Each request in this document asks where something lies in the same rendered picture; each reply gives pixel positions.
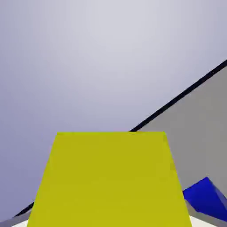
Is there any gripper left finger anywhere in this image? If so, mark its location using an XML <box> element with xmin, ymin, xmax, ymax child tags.
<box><xmin>11</xmin><ymin>219</ymin><xmax>29</xmax><ymax>227</ymax></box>

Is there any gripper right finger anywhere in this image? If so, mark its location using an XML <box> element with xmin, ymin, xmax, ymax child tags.
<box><xmin>189</xmin><ymin>215</ymin><xmax>218</xmax><ymax>227</ymax></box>

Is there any small yellow cube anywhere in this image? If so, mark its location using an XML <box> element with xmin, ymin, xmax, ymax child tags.
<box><xmin>27</xmin><ymin>131</ymin><xmax>193</xmax><ymax>227</ymax></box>

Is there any small blue cube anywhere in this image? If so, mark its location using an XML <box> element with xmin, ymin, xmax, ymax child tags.
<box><xmin>182</xmin><ymin>176</ymin><xmax>227</xmax><ymax>222</ymax></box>

